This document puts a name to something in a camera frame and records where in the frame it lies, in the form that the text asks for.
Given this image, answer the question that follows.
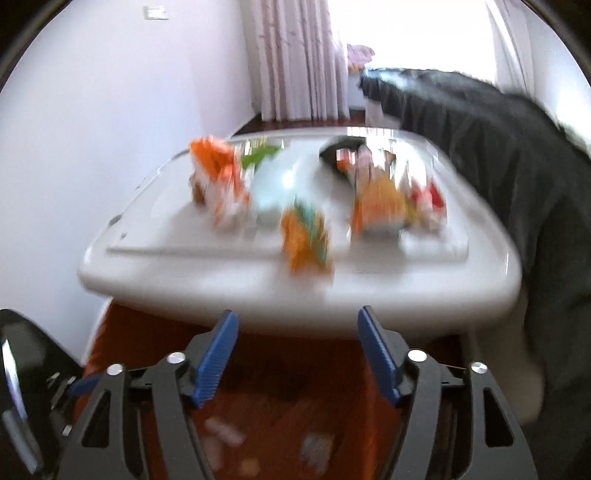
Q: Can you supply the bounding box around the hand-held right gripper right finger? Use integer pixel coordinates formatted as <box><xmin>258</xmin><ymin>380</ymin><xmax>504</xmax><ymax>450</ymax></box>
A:
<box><xmin>358</xmin><ymin>305</ymin><xmax>539</xmax><ymax>480</ymax></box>

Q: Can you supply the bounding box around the pink pillow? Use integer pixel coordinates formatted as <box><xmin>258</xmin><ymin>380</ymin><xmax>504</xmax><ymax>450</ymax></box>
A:
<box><xmin>346</xmin><ymin>44</ymin><xmax>376</xmax><ymax>75</ymax></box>

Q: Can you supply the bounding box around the black sock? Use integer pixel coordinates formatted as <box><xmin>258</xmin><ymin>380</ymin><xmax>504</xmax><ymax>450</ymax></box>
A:
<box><xmin>318</xmin><ymin>137</ymin><xmax>365</xmax><ymax>188</ymax></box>

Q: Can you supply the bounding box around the orange bin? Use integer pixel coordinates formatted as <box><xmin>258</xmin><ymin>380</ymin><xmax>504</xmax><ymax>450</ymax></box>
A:
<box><xmin>83</xmin><ymin>300</ymin><xmax>467</xmax><ymax>480</ymax></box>

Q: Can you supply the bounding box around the green wrapper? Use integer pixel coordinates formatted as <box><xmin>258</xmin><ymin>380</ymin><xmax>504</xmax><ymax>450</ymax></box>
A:
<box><xmin>240</xmin><ymin>142</ymin><xmax>283</xmax><ymax>172</ymax></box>

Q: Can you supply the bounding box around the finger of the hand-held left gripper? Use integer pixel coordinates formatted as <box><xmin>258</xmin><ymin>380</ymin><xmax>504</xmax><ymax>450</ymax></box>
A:
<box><xmin>69</xmin><ymin>374</ymin><xmax>105</xmax><ymax>398</ymax></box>

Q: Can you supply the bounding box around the pink wrapper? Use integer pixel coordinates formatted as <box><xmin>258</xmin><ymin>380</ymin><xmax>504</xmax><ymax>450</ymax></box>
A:
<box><xmin>353</xmin><ymin>143</ymin><xmax>395</xmax><ymax>182</ymax></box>

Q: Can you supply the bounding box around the orange and white snack packet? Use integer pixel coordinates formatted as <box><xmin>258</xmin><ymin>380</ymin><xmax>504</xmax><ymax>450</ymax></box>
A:
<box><xmin>188</xmin><ymin>135</ymin><xmax>252</xmax><ymax>228</ymax></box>

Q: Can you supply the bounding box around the white bed frame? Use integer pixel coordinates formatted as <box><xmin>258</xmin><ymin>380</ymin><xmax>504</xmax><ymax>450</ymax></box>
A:
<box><xmin>362</xmin><ymin>92</ymin><xmax>386</xmax><ymax>126</ymax></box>

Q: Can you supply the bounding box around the red and white packet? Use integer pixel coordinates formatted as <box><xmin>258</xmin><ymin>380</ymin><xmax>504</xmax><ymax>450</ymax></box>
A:
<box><xmin>406</xmin><ymin>176</ymin><xmax>448</xmax><ymax>232</ymax></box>

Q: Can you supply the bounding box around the white plastic table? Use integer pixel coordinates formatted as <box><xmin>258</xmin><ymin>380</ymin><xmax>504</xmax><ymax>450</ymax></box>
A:
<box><xmin>78</xmin><ymin>127</ymin><xmax>523</xmax><ymax>342</ymax></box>

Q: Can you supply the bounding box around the light blue packet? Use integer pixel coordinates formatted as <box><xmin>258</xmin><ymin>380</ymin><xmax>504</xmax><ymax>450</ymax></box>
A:
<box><xmin>252</xmin><ymin>159</ymin><xmax>308</xmax><ymax>228</ymax></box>

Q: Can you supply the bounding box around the pink curtain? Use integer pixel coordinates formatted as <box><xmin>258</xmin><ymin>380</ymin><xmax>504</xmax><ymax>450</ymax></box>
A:
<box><xmin>245</xmin><ymin>0</ymin><xmax>352</xmax><ymax>123</ymax></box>
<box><xmin>485</xmin><ymin>0</ymin><xmax>541</xmax><ymax>93</ymax></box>

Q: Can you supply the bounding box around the orange and teal snack packet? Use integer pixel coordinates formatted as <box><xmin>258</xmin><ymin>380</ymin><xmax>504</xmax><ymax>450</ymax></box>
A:
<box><xmin>281</xmin><ymin>200</ymin><xmax>334</xmax><ymax>275</ymax></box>

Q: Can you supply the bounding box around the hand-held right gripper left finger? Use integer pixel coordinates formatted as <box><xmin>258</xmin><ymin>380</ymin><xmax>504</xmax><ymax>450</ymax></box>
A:
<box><xmin>58</xmin><ymin>310</ymin><xmax>240</xmax><ymax>480</ymax></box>

